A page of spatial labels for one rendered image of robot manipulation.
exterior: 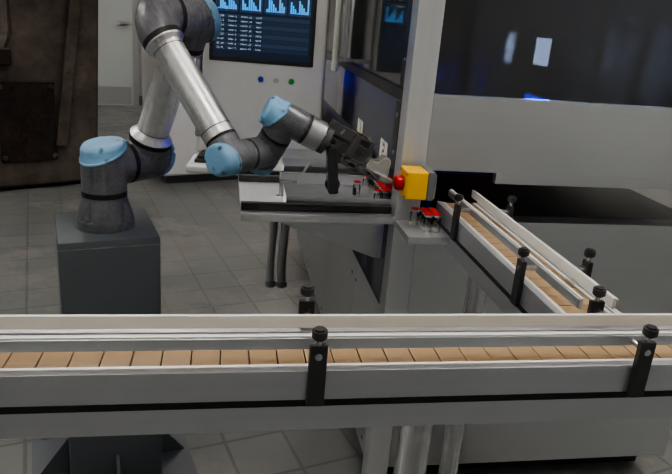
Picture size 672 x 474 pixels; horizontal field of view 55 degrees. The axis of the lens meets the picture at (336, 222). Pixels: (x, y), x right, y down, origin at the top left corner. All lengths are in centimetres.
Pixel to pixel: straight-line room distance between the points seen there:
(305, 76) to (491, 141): 106
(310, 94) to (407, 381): 182
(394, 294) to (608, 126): 72
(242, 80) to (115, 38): 632
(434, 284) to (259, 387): 100
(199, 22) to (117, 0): 719
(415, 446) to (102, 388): 46
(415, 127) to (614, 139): 55
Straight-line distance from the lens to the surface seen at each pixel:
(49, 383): 90
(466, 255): 152
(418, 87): 164
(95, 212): 178
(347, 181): 198
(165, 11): 159
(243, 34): 258
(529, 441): 221
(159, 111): 178
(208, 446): 228
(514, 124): 174
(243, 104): 261
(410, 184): 159
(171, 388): 88
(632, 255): 204
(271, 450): 226
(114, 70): 889
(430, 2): 163
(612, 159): 190
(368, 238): 181
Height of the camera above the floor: 139
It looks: 18 degrees down
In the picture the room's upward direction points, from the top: 5 degrees clockwise
